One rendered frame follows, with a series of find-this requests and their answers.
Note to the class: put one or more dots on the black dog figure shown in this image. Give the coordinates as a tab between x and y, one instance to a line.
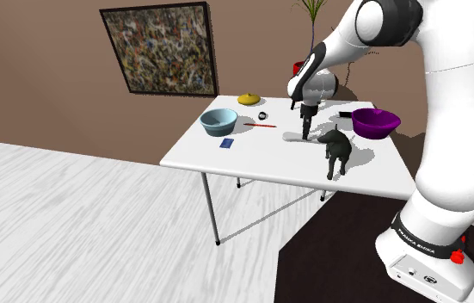
339	147

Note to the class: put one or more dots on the framed abstract wall picture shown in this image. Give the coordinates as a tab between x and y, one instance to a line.
161	48

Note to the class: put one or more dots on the small black round thing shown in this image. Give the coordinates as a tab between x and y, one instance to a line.
262	115

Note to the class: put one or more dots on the light blue bowl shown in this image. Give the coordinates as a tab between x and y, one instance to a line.
219	122

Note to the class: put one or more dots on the white table with metal legs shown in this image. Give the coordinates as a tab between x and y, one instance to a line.
270	159

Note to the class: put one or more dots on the purple bowl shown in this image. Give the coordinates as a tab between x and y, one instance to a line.
374	126

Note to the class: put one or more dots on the blue card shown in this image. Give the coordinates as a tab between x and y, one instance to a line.
227	143

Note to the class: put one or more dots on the black rectangular thing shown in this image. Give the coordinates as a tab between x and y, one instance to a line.
345	114

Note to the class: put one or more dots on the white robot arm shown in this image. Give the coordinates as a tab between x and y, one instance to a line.
454	126

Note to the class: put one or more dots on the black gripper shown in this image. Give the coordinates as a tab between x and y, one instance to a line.
308	113

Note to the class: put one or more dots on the dark robot stand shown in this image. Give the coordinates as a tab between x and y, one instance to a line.
329	260

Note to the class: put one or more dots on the green plant in red pot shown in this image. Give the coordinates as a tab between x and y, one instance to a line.
298	67

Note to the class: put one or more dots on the yellow round lid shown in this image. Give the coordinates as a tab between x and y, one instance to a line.
248	99

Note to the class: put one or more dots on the red pen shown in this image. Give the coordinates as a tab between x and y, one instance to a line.
260	125

